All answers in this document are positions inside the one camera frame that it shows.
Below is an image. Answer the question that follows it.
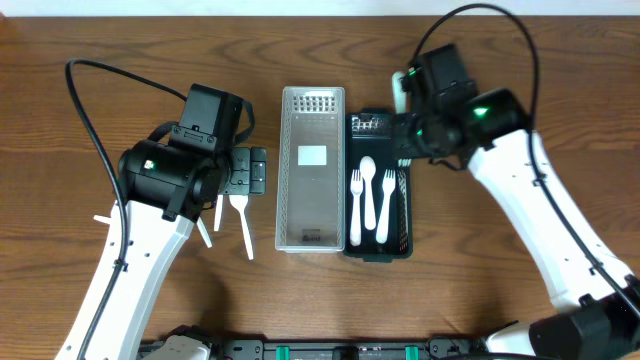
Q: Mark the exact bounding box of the white perforated plastic basket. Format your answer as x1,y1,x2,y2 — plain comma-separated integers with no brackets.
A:
275,86,346,253

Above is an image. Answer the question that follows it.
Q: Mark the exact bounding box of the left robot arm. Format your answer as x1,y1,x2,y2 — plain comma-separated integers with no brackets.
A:
57,84,266,359

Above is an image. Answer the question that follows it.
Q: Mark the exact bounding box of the white plastic utensil far left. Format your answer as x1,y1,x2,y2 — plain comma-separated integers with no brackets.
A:
93,215,111,225

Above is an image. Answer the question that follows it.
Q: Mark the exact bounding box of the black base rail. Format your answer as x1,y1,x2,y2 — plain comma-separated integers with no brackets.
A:
137,338,489,360

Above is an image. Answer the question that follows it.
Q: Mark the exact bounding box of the black perforated plastic basket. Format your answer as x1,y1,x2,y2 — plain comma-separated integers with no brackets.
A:
343,108,413,263

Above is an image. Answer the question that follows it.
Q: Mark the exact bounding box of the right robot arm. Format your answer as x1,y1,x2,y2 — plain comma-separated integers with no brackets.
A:
392,44,639,359

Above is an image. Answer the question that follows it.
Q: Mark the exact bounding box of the white plastic fork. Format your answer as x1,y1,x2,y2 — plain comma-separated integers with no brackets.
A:
375,169,396,244
350,169,364,246
391,71,412,168

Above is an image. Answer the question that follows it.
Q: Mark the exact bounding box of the white plastic spoon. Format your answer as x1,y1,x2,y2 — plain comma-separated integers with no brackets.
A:
214,194,224,232
229,195,254,260
359,156,376,230
196,217,213,248

